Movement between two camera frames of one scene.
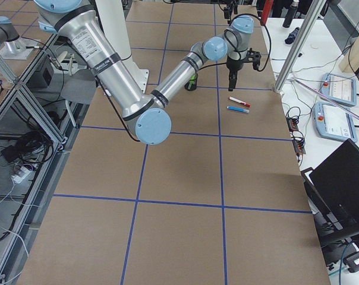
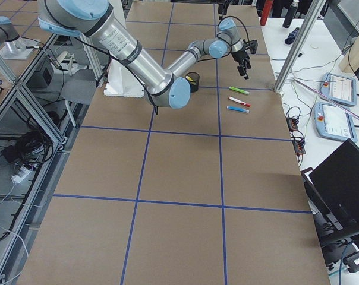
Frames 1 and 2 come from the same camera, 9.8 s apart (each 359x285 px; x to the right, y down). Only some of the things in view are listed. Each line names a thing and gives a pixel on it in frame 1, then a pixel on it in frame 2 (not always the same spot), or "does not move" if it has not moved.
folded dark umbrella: [292, 36] does not move
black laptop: [339, 185] does not move
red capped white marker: [243, 103] does not move
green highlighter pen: [193, 78] to [239, 90]
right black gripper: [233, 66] to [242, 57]
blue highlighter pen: [235, 108] does not move
